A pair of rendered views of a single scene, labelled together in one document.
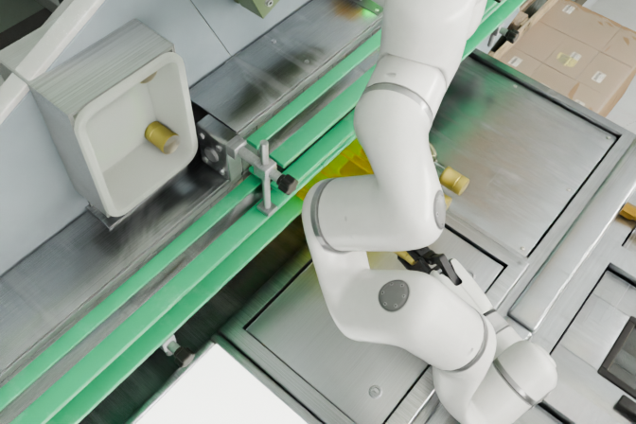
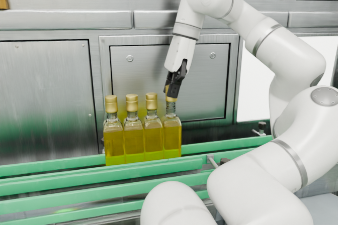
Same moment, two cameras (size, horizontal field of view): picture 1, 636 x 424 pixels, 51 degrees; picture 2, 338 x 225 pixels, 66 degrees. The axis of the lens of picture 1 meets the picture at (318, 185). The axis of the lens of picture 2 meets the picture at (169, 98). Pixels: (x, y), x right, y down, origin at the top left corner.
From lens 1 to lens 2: 75 cm
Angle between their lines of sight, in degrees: 41
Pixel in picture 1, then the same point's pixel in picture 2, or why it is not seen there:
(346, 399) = (223, 63)
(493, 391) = (236, 9)
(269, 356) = (228, 101)
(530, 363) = (225, 1)
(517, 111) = not seen: outside the picture
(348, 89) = (142, 192)
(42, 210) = not seen: hidden behind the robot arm
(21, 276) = (297, 193)
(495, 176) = (48, 88)
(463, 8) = (291, 209)
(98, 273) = not seen: hidden behind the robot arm
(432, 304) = (319, 61)
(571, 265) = (77, 15)
